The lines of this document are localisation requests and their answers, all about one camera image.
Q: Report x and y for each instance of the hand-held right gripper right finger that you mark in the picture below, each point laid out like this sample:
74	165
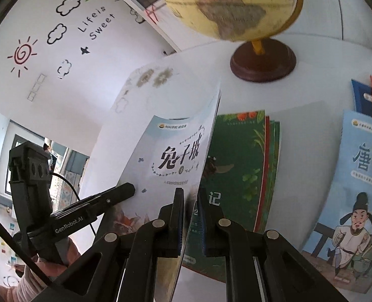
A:
203	226

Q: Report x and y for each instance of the black bird wall sticker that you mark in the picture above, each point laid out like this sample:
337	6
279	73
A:
85	50

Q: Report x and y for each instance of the yellow globe on wooden base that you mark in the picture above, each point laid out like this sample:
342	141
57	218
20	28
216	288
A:
223	3

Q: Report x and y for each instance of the black cloud wall sticker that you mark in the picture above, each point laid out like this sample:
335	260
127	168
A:
68	5
64	69
57	33

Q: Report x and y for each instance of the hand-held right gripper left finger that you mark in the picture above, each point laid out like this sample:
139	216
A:
181	226

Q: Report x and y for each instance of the olive green insect book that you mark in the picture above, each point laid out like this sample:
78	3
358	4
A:
236	170

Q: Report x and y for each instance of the window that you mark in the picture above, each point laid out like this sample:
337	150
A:
69	160

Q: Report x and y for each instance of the red sun wall sticker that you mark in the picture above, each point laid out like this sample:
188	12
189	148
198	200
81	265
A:
22	53

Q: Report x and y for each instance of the white wall socket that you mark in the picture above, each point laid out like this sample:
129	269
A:
42	78
31	96
37	87

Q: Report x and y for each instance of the black lettering wall sticker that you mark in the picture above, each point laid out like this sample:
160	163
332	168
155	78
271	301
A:
94	26

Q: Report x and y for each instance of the royal blue framed book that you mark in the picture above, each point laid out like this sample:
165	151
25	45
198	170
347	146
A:
360	100

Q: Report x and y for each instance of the light blue poetry book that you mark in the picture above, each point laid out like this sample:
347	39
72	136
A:
355	179

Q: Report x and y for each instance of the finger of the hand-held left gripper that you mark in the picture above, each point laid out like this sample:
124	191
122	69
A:
123	192

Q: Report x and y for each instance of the pale white rabbit book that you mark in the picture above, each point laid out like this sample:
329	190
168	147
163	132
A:
173	132

